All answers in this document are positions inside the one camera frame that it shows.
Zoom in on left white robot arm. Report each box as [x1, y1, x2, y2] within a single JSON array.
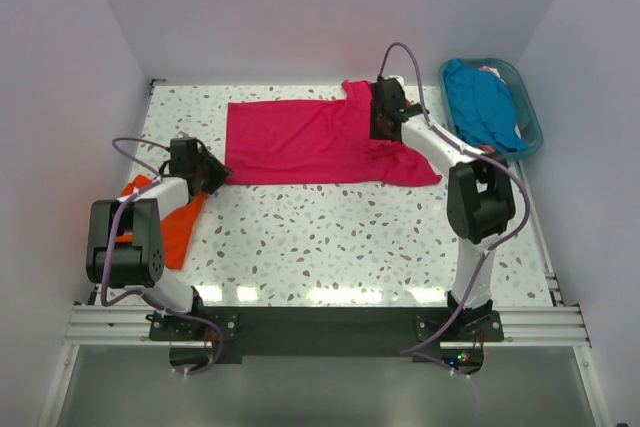
[[86, 137, 232, 339]]

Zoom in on pink t shirt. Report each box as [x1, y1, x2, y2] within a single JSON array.
[[225, 80, 441, 187]]

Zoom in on blue t shirt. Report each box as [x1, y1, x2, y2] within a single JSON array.
[[443, 59, 528, 153]]

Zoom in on aluminium frame rail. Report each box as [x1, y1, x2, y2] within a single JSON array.
[[63, 272, 590, 347]]

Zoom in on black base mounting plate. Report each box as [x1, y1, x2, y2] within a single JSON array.
[[146, 307, 505, 372]]

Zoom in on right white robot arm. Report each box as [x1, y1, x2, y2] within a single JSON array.
[[370, 77, 515, 340]]

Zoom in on white cloth in basket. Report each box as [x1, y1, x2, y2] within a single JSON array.
[[478, 65, 504, 82]]

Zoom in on teal plastic basket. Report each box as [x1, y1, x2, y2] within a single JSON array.
[[438, 58, 543, 164]]

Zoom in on folded orange t shirt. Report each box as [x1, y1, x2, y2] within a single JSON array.
[[141, 177, 208, 270]]

